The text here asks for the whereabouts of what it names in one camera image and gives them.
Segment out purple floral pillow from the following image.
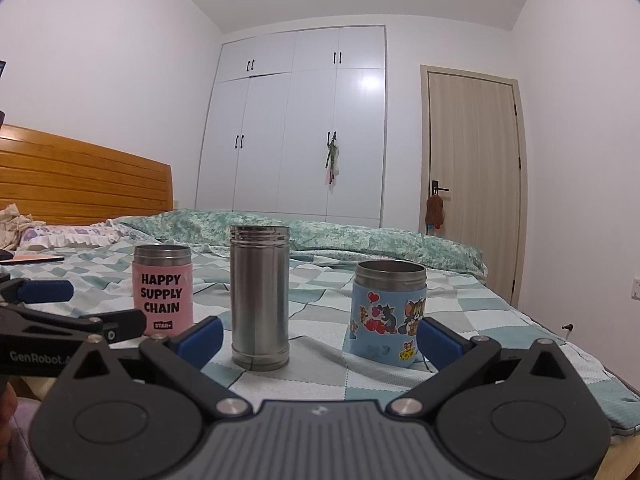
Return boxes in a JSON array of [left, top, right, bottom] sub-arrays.
[[17, 221, 136, 252]]

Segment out white wardrobe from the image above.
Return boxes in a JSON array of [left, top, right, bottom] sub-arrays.
[[195, 25, 388, 231]]

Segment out teal mattress pad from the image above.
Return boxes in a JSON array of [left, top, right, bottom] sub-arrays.
[[590, 355, 640, 433]]

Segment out pink lettered steel cup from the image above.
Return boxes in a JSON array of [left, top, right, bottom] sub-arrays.
[[132, 244, 194, 337]]

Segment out teal checked bed sheet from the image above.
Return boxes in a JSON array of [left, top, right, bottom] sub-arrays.
[[0, 240, 621, 411]]

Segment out light wooden door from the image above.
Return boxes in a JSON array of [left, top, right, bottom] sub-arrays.
[[420, 64, 528, 306]]

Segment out purple cloth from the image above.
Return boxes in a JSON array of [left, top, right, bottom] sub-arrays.
[[7, 392, 53, 480]]

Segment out hanging trinkets on wardrobe handle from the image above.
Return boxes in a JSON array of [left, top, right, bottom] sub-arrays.
[[324, 131, 342, 187]]

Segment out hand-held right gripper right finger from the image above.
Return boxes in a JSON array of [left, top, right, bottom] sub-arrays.
[[387, 317, 583, 418]]

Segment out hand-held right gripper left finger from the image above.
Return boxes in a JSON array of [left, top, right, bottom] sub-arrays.
[[60, 316, 253, 418]]

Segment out cream floral cloth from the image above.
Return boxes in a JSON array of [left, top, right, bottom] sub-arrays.
[[0, 203, 36, 251]]

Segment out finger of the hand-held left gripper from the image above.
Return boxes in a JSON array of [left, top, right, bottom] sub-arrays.
[[0, 306, 147, 347], [0, 278, 76, 306]]

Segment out wooden headboard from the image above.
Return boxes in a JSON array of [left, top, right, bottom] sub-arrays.
[[0, 124, 174, 226]]

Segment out tall plain steel cup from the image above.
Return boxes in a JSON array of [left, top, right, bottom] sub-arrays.
[[229, 225, 291, 372]]

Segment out brown hanging bag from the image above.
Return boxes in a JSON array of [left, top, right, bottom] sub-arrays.
[[425, 194, 446, 236]]

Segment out dark flat tablet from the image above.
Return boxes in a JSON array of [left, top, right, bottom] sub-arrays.
[[0, 252, 66, 265]]

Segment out blue cartoon steel cup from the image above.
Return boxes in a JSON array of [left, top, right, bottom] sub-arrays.
[[344, 260, 427, 368]]

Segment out green floral quilt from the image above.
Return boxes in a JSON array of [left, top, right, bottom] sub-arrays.
[[112, 208, 488, 281]]

